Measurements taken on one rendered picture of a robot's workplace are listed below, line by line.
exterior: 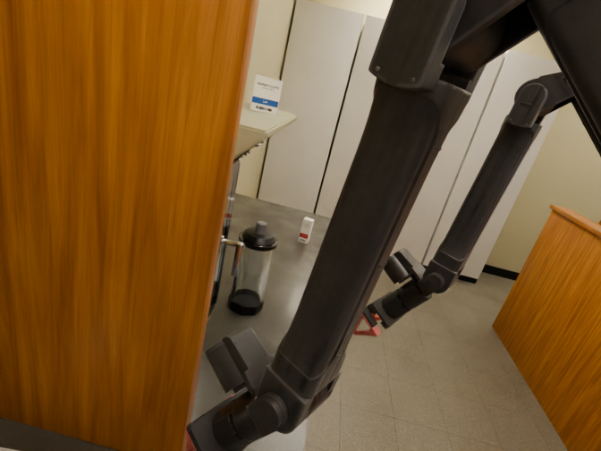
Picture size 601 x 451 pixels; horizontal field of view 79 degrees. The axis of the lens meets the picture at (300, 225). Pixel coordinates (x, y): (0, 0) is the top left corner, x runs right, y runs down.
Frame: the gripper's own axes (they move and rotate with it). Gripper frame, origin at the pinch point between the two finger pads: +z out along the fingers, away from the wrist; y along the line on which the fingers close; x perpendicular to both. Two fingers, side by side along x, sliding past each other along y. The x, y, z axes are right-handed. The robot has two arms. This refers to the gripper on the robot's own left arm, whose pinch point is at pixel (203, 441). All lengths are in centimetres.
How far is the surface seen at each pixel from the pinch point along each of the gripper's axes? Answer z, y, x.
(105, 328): -3.8, 7.7, -21.0
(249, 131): -34.6, -6.5, -30.5
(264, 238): 4, -39, -32
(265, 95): -31, -22, -44
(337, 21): 4, -262, -214
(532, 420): 57, -215, 108
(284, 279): 28, -62, -25
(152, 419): 5.9, 3.0, -7.0
